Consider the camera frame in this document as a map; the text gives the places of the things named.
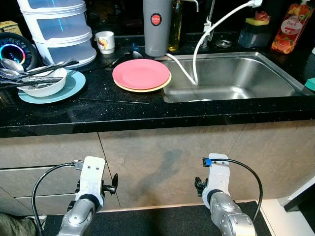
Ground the round steel counter cap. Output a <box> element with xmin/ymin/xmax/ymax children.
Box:
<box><xmin>215</xmin><ymin>39</ymin><xmax>233</xmax><ymax>48</ymax></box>

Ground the beige cabinet door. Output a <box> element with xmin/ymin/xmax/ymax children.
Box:
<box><xmin>97</xmin><ymin>123</ymin><xmax>247</xmax><ymax>209</ymax></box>
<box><xmin>229</xmin><ymin>119</ymin><xmax>315</xmax><ymax>200</ymax></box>

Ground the olive green fabric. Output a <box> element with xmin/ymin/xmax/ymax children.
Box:
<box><xmin>0</xmin><ymin>211</ymin><xmax>46</xmax><ymax>236</ymax></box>

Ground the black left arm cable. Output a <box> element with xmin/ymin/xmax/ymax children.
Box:
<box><xmin>31</xmin><ymin>160</ymin><xmax>84</xmax><ymax>236</ymax></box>

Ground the yellow oil bottle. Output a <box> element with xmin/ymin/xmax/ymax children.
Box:
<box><xmin>168</xmin><ymin>0</ymin><xmax>184</xmax><ymax>53</ymax></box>

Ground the stainless steel sink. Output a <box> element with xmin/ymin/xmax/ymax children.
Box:
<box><xmin>158</xmin><ymin>51</ymin><xmax>314</xmax><ymax>103</ymax></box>

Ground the black chopstick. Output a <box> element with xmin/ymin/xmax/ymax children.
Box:
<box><xmin>79</xmin><ymin>98</ymin><xmax>150</xmax><ymax>105</ymax></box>
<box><xmin>15</xmin><ymin>63</ymin><xmax>74</xmax><ymax>80</ymax></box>
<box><xmin>22</xmin><ymin>60</ymin><xmax>79</xmax><ymax>74</ymax></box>

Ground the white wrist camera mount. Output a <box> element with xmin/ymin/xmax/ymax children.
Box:
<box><xmin>202</xmin><ymin>153</ymin><xmax>231</xmax><ymax>195</ymax></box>
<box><xmin>75</xmin><ymin>156</ymin><xmax>106</xmax><ymax>207</ymax></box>

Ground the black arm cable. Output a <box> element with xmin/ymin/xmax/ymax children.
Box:
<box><xmin>31</xmin><ymin>160</ymin><xmax>84</xmax><ymax>236</ymax></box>
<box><xmin>211</xmin><ymin>157</ymin><xmax>264</xmax><ymax>222</ymax></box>

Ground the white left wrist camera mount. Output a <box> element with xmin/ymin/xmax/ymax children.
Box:
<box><xmin>75</xmin><ymin>156</ymin><xmax>106</xmax><ymax>207</ymax></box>

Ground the small chrome tap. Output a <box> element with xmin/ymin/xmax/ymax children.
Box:
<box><xmin>183</xmin><ymin>0</ymin><xmax>199</xmax><ymax>12</ymax></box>

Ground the teal plate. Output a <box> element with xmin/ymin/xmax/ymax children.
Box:
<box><xmin>18</xmin><ymin>69</ymin><xmax>86</xmax><ymax>105</ymax></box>

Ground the pink plate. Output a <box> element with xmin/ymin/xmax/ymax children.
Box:
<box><xmin>112</xmin><ymin>59</ymin><xmax>171</xmax><ymax>90</ymax></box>

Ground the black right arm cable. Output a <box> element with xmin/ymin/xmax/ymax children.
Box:
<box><xmin>211</xmin><ymin>157</ymin><xmax>264</xmax><ymax>222</ymax></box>

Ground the dark sponge holder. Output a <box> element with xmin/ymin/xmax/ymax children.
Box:
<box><xmin>238</xmin><ymin>22</ymin><xmax>270</xmax><ymax>49</ymax></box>

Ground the peach soap pump bottle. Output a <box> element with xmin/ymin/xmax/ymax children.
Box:
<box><xmin>271</xmin><ymin>0</ymin><xmax>315</xmax><ymax>55</ymax></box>

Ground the black floor mat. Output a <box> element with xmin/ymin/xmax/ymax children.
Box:
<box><xmin>37</xmin><ymin>201</ymin><xmax>271</xmax><ymax>236</ymax></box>

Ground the white printed cup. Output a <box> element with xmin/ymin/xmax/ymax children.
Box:
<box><xmin>95</xmin><ymin>31</ymin><xmax>116</xmax><ymax>55</ymax></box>

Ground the white bowl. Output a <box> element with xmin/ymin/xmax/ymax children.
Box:
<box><xmin>17</xmin><ymin>67</ymin><xmax>67</xmax><ymax>97</ymax></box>

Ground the beige drawer front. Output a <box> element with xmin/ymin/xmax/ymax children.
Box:
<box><xmin>0</xmin><ymin>132</ymin><xmax>106</xmax><ymax>170</ymax></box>

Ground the steel fork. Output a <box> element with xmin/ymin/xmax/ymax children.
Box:
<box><xmin>0</xmin><ymin>76</ymin><xmax>64</xmax><ymax>90</ymax></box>

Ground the chrome faucet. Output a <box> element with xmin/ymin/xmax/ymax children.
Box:
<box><xmin>203</xmin><ymin>0</ymin><xmax>218</xmax><ymax>48</ymax></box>

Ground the yellow box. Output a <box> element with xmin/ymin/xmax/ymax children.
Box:
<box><xmin>0</xmin><ymin>21</ymin><xmax>23</xmax><ymax>37</ymax></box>

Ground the yellow and pink sponge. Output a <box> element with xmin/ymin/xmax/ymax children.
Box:
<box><xmin>245</xmin><ymin>11</ymin><xmax>271</xmax><ymax>26</ymax></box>

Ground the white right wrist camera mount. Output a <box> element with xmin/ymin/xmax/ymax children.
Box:
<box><xmin>202</xmin><ymin>153</ymin><xmax>231</xmax><ymax>195</ymax></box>

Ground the steel spoon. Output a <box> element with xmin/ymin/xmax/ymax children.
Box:
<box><xmin>111</xmin><ymin>51</ymin><xmax>143</xmax><ymax>67</ymax></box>
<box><xmin>1</xmin><ymin>58</ymin><xmax>25</xmax><ymax>73</ymax></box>
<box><xmin>0</xmin><ymin>69</ymin><xmax>23</xmax><ymax>82</ymax></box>

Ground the yellow plate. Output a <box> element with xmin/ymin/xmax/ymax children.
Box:
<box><xmin>114</xmin><ymin>74</ymin><xmax>172</xmax><ymax>93</ymax></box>

